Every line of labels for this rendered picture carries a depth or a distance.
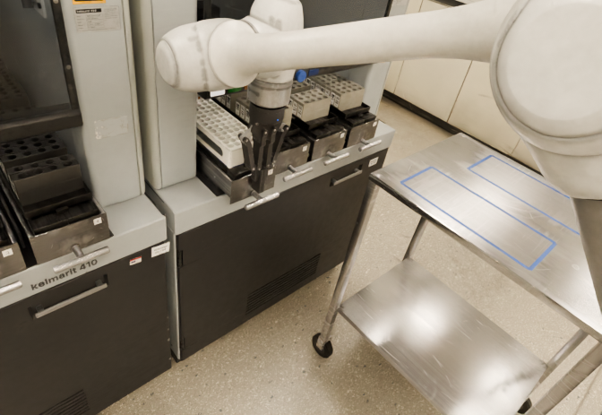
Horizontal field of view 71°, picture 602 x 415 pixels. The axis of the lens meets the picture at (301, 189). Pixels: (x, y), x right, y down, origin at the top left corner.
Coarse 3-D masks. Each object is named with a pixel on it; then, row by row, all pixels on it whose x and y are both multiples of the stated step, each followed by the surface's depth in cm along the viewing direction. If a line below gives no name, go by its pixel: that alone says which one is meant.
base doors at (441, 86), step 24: (408, 72) 322; (432, 72) 307; (456, 72) 294; (480, 72) 281; (408, 96) 329; (432, 96) 313; (456, 96) 299; (480, 96) 286; (456, 120) 305; (480, 120) 292; (504, 120) 280; (504, 144) 285
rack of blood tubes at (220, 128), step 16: (208, 112) 108; (224, 112) 110; (208, 128) 103; (224, 128) 104; (240, 128) 106; (208, 144) 103; (224, 144) 97; (240, 144) 98; (224, 160) 99; (240, 160) 100
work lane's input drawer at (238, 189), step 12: (204, 156) 103; (204, 168) 104; (216, 168) 100; (240, 168) 99; (276, 168) 105; (216, 180) 102; (228, 180) 97; (240, 180) 98; (252, 180) 101; (228, 192) 99; (240, 192) 100; (252, 192) 103; (276, 192) 104; (252, 204) 99
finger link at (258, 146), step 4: (264, 132) 89; (264, 136) 90; (256, 140) 92; (264, 140) 91; (256, 144) 93; (260, 144) 92; (264, 144) 92; (256, 148) 93; (260, 148) 92; (256, 152) 94; (260, 152) 93; (256, 156) 94; (260, 156) 94; (256, 160) 95; (260, 160) 95; (256, 164) 95; (260, 164) 95; (256, 168) 96; (260, 168) 96
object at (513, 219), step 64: (448, 192) 104; (512, 192) 109; (512, 256) 89; (576, 256) 92; (384, 320) 137; (448, 320) 141; (576, 320) 78; (448, 384) 122; (512, 384) 126; (576, 384) 82
